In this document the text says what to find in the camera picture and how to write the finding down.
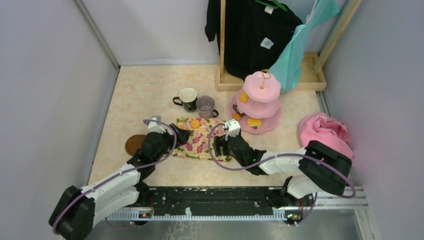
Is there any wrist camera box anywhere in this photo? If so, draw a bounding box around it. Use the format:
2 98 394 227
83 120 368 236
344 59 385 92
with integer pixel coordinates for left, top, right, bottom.
224 118 241 137
143 115 166 134

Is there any pink three-tier cake stand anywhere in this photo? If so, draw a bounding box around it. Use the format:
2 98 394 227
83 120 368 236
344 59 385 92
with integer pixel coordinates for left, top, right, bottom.
228 69 282 135

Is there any grey mug black handle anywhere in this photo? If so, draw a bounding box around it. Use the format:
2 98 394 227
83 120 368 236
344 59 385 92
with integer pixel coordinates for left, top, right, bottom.
196 95 219 119

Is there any yellow rectangular biscuit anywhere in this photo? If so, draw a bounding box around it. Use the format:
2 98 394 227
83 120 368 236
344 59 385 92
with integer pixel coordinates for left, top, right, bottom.
239 91 249 104

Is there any yellow layered cake slice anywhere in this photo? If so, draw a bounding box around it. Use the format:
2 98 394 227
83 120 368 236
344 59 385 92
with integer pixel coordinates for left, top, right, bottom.
247 118 262 129

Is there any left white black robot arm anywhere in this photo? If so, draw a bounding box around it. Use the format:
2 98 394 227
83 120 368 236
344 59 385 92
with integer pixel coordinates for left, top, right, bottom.
48 120 192 240

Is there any wooden clothes rack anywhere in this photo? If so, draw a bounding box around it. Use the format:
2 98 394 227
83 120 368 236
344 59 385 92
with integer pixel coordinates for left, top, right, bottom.
215 0 362 92

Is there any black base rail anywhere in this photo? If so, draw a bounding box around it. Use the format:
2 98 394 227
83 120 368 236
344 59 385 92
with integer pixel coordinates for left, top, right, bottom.
105 186 369 226

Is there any chocolate triangle cake slice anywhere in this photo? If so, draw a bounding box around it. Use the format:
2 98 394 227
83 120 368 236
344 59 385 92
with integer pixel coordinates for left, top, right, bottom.
232 104 245 117

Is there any green clothes hanger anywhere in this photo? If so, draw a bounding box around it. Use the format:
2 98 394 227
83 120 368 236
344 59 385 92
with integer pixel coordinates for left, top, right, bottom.
255 0 288 12

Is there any brown round coaster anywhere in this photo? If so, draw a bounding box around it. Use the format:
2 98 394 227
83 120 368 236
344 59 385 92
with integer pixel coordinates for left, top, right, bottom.
124 134 146 156

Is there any black t-shirt on hanger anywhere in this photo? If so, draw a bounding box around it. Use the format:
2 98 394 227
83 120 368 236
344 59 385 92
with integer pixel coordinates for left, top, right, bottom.
224 0 302 80

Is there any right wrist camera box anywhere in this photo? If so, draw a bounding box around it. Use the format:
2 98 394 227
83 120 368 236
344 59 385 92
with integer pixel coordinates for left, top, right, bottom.
224 118 241 137

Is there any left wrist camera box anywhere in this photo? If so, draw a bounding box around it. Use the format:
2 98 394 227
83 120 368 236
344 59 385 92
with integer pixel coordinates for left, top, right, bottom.
143 115 166 134

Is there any orange flower-shaped cookie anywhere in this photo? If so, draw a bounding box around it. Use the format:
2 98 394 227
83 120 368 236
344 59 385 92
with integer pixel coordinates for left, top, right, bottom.
232 113 242 121

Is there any teal garment hanging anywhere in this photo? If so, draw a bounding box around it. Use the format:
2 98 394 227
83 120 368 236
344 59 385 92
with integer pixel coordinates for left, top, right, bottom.
269 0 340 93

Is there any pink crumpled towel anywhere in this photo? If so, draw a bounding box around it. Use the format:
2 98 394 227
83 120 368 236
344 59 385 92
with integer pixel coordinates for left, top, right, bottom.
297 112 354 159

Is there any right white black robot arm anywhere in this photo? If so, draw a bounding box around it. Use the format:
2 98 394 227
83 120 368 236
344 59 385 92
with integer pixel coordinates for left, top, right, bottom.
211 135 352 206

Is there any black mug white inside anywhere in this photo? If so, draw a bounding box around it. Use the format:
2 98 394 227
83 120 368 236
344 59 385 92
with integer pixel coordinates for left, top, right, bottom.
172 88 198 113

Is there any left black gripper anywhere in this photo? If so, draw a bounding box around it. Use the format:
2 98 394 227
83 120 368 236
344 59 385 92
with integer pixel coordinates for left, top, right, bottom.
152 123 191 164

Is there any round dotted biscuit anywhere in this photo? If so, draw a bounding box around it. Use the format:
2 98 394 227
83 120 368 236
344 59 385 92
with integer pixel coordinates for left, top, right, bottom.
190 119 201 129

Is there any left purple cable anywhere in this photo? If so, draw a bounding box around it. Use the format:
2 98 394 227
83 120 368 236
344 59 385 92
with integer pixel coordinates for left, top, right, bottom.
52 119 178 235

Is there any floral rectangular tray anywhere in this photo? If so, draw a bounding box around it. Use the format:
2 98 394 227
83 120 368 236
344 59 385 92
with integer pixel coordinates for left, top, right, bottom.
172 116 225 160

